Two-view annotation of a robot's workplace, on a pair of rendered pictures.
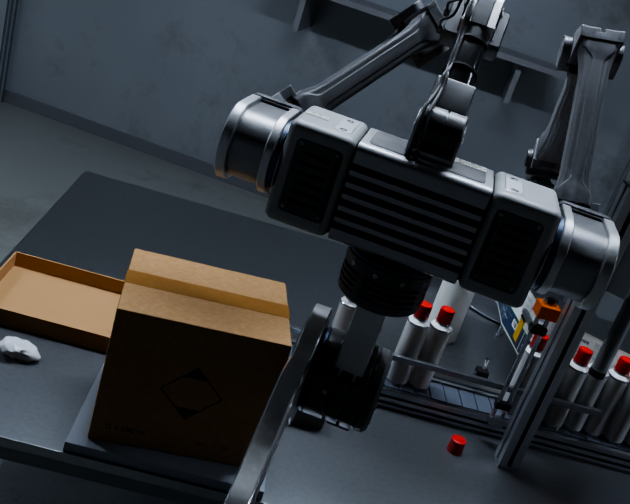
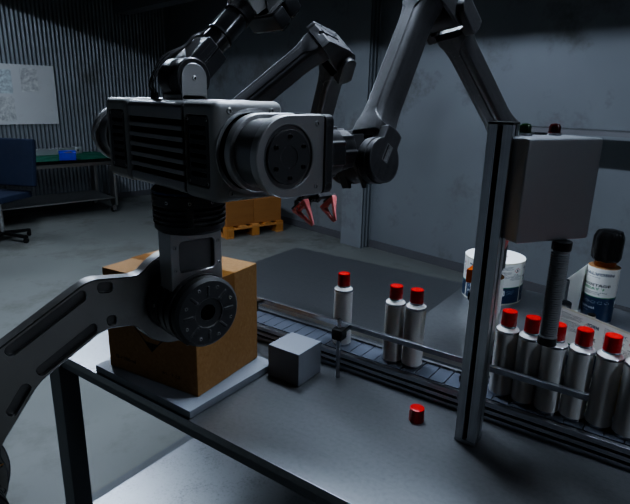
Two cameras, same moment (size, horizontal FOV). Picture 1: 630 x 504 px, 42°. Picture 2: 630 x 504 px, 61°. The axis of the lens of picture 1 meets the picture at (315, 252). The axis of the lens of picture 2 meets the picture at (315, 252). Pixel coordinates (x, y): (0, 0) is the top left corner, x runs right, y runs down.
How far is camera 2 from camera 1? 1.13 m
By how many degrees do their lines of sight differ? 39
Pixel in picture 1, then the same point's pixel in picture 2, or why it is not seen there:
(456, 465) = (405, 430)
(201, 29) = (476, 178)
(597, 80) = (405, 24)
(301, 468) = (248, 406)
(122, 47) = (429, 200)
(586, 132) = (387, 68)
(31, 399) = not seen: hidden behind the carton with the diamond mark
